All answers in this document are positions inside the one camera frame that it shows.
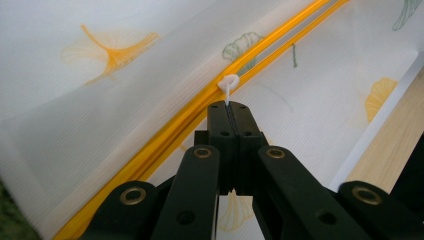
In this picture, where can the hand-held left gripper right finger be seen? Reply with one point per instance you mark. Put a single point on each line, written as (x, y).
(286, 186)

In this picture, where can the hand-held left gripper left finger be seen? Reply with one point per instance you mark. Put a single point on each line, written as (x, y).
(200, 186)

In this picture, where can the white leaf-print mesh laundry bag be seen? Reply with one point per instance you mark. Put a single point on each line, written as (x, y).
(100, 116)

